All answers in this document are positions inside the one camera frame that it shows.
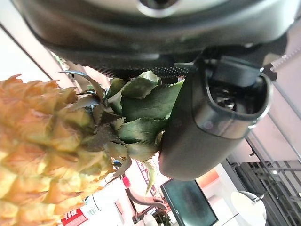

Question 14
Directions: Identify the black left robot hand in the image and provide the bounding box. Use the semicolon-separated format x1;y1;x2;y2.
11;0;301;181

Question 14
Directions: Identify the yellow pineapple with green crown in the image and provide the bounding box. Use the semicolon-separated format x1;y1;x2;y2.
0;70;185;226

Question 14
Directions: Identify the black flat screen monitor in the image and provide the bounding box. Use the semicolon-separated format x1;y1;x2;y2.
160;178;219;226

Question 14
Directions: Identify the white bottle with green label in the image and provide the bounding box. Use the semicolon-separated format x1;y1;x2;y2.
83;186;129;219

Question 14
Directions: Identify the red sign with white letters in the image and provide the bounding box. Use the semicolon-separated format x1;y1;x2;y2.
61;207;89;226

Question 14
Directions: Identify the dark curved handle red tip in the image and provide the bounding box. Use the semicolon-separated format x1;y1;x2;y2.
121;176;169;224

